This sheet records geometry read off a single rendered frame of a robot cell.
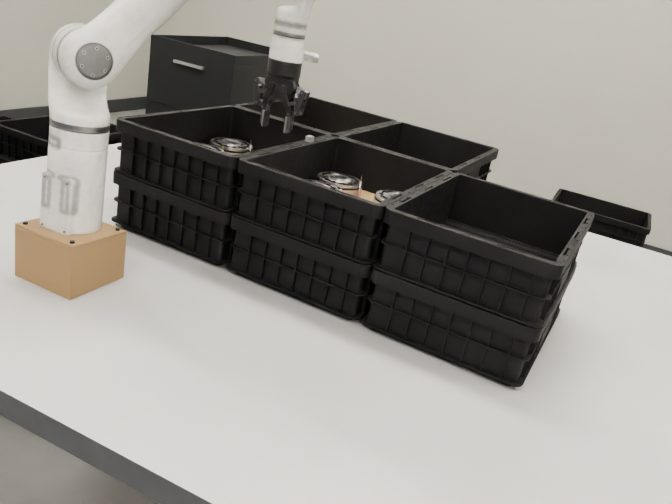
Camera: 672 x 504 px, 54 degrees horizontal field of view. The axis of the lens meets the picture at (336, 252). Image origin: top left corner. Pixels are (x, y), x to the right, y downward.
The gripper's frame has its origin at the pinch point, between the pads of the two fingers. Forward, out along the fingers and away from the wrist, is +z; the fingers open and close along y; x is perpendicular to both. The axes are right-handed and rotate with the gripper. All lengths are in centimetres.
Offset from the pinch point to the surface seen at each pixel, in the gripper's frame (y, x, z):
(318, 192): 29.6, -30.7, 1.9
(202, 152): 4.3, -31.1, 1.7
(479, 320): 62, -30, 14
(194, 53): -112, 107, 8
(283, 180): 22.4, -30.8, 1.9
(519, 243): 59, 7, 11
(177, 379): 30, -64, 24
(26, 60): -309, 176, 53
